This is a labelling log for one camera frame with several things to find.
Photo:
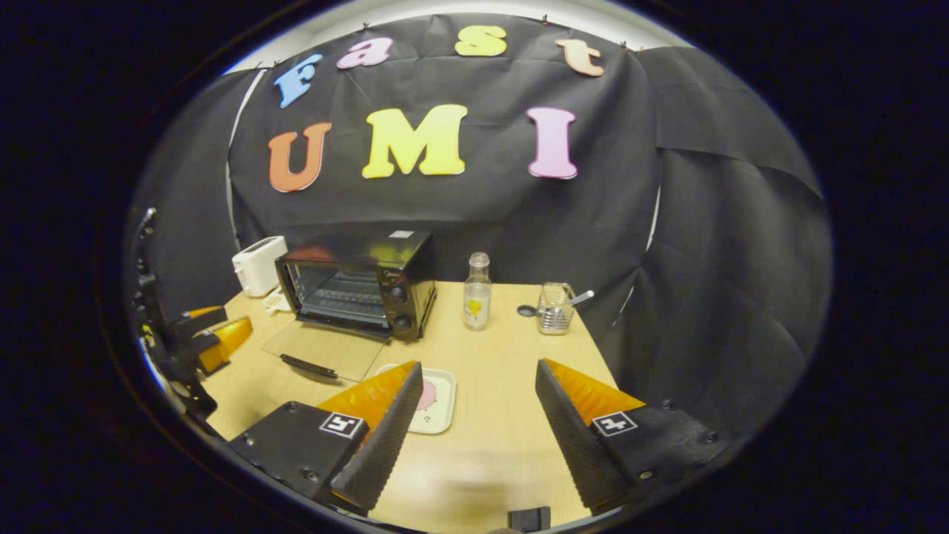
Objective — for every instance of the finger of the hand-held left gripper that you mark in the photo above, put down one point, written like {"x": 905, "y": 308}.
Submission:
{"x": 202, "y": 319}
{"x": 226, "y": 341}

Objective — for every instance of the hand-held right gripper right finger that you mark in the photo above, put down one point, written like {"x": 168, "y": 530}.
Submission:
{"x": 574, "y": 445}

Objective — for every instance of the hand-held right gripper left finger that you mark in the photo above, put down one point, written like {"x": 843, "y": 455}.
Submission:
{"x": 385, "y": 445}

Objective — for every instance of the pink round food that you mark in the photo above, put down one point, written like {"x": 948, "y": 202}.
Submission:
{"x": 428, "y": 394}

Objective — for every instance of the white square plate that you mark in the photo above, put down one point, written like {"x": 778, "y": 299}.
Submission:
{"x": 442, "y": 400}

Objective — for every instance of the black electric oven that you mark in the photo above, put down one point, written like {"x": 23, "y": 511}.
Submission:
{"x": 408, "y": 259}

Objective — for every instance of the white toaster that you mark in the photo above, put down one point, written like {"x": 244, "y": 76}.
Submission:
{"x": 259, "y": 265}

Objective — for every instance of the clear bottle with yellow label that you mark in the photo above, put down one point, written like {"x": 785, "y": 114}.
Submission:
{"x": 477, "y": 297}

